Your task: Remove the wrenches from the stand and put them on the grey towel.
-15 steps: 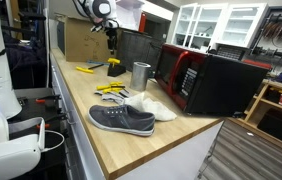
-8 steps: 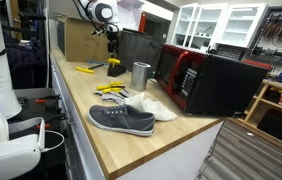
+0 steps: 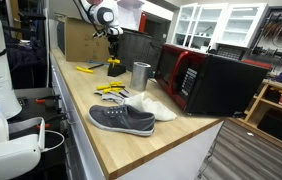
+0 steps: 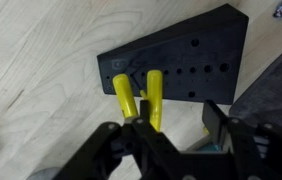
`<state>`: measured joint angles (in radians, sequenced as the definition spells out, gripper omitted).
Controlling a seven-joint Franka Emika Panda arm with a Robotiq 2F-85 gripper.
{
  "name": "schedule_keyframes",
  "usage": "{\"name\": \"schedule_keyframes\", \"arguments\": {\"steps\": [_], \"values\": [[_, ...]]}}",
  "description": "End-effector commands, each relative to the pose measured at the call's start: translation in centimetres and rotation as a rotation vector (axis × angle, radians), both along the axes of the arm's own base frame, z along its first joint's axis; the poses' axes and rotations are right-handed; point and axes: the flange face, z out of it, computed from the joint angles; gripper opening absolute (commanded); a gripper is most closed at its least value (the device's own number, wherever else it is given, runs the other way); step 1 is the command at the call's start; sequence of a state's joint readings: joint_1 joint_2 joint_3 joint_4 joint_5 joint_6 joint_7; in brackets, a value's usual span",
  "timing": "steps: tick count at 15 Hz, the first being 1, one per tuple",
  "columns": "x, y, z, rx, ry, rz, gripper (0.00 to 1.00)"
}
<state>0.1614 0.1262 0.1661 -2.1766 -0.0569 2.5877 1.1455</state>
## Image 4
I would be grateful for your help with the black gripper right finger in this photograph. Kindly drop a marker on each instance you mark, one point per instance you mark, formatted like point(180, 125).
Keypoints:
point(267, 153)

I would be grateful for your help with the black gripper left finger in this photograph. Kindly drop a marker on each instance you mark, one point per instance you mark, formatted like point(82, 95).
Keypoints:
point(114, 156)

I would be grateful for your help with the black wedge wrench stand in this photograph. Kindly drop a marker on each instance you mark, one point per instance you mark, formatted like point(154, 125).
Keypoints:
point(187, 56)

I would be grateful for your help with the dark grey fabric bin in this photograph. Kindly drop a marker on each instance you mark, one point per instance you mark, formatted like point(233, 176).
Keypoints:
point(274, 93)

